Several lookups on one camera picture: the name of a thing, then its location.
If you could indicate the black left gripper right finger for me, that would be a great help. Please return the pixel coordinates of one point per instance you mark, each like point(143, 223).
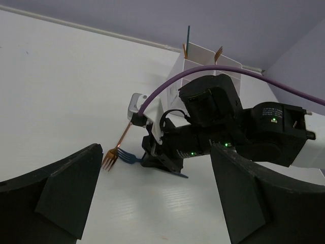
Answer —
point(263, 206)

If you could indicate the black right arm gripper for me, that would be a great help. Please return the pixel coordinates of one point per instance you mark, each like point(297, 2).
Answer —
point(178, 143)

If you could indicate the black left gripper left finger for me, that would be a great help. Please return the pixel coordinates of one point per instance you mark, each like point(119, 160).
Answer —
point(51, 204)

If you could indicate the dark blue fork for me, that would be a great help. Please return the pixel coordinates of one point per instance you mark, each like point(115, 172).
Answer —
point(129, 158)

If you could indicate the orange chopstick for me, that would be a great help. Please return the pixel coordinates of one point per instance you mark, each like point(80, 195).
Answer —
point(184, 51)

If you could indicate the teal chopstick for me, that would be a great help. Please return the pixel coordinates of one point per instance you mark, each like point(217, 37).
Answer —
point(187, 40)

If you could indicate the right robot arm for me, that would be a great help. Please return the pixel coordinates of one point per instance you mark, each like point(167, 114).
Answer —
point(268, 132)

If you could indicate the left white organizer box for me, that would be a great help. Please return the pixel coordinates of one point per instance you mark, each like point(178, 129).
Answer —
point(197, 56)

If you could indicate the copper fork long handle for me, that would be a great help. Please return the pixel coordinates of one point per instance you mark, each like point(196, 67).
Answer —
point(112, 154)

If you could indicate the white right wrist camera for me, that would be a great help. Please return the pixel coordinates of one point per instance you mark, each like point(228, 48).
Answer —
point(151, 115)

